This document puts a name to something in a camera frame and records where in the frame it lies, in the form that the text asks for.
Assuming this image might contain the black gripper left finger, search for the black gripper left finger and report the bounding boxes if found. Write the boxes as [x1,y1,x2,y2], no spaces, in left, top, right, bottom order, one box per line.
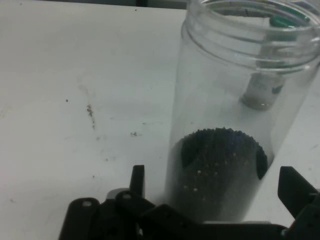
[58,164,157,240]

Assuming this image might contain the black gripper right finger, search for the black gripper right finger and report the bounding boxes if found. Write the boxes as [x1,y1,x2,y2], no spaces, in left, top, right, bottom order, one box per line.
[277,166,320,240]

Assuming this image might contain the black seeds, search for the black seeds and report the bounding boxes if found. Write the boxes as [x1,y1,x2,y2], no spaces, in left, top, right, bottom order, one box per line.
[169,127,270,221]

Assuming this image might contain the tall clear plastic jar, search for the tall clear plastic jar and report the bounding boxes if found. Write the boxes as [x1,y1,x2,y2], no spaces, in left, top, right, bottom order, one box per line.
[163,0,320,223]

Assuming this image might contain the spice bottle with green cap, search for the spice bottle with green cap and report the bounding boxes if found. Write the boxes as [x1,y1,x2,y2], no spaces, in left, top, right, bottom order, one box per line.
[239,7,311,111]

